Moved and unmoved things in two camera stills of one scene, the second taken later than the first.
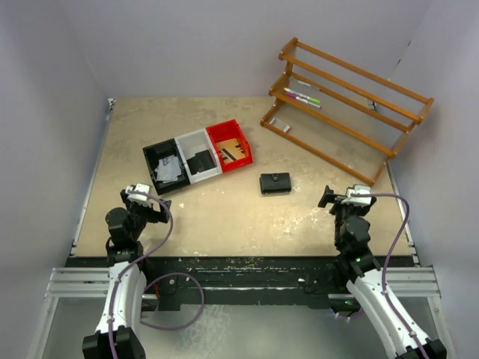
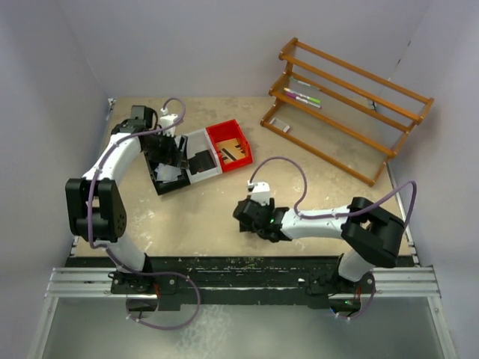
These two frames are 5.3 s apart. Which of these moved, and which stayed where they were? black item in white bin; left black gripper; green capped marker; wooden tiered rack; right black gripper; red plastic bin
Moved: right black gripper; left black gripper
Stayed: wooden tiered rack; red plastic bin; green capped marker; black item in white bin
